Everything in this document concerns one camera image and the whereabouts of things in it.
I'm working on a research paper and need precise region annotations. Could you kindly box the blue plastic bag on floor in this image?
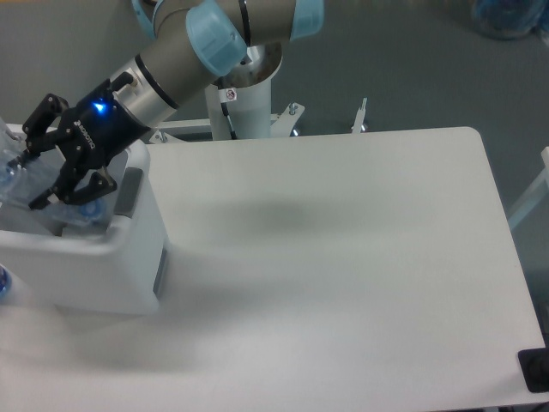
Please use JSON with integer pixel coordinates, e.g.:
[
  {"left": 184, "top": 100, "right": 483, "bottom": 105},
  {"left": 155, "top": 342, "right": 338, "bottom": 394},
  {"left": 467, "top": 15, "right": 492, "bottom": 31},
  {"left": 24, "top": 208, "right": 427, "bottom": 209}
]
[{"left": 471, "top": 1, "right": 548, "bottom": 40}]

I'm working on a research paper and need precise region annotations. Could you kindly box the clear plastic water bottle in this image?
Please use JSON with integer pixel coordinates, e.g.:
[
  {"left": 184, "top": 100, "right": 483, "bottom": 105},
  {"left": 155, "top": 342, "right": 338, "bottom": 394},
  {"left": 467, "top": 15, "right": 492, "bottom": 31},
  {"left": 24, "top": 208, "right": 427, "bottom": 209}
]
[{"left": 0, "top": 118, "right": 111, "bottom": 228}]

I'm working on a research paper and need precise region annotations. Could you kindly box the white pedestal base frame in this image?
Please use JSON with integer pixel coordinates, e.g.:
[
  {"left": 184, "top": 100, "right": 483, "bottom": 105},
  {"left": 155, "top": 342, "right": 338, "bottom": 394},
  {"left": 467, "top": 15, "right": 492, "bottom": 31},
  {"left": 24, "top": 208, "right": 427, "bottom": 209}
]
[{"left": 148, "top": 98, "right": 370, "bottom": 144}]

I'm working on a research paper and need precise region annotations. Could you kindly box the black cable on pedestal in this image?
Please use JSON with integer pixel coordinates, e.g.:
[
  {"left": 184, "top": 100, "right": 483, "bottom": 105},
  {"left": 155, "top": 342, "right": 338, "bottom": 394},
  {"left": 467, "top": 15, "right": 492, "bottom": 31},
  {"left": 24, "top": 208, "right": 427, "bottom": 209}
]
[{"left": 217, "top": 76, "right": 238, "bottom": 140}]

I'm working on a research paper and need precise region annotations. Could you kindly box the white frame at right edge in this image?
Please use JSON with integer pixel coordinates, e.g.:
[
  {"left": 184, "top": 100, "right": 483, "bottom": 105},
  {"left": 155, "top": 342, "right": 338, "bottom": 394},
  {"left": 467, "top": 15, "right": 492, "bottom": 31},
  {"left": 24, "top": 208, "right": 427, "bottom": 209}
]
[{"left": 507, "top": 147, "right": 548, "bottom": 231}]

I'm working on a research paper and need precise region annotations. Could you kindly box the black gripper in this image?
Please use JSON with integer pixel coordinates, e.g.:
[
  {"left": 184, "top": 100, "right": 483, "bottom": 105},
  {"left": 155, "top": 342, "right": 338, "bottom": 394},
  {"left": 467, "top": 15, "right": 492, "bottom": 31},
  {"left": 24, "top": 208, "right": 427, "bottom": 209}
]
[{"left": 9, "top": 79, "right": 150, "bottom": 210}]

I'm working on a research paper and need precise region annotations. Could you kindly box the black device at table edge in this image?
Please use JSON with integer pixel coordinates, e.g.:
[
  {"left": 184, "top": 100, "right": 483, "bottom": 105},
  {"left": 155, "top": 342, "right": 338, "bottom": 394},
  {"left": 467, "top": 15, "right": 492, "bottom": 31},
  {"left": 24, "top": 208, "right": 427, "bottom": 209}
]
[{"left": 518, "top": 348, "right": 548, "bottom": 393}]

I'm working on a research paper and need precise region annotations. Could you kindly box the white trash can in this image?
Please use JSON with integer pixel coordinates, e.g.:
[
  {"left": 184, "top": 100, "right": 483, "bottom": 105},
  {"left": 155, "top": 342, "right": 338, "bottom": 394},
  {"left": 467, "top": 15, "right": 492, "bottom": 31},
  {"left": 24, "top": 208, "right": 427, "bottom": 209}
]
[{"left": 1, "top": 124, "right": 169, "bottom": 315}]

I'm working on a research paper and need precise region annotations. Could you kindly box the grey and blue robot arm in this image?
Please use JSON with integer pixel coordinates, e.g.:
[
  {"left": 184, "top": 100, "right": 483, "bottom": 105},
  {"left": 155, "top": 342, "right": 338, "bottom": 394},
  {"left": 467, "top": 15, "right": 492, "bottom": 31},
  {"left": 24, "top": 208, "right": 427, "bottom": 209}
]
[{"left": 7, "top": 1, "right": 325, "bottom": 210}]

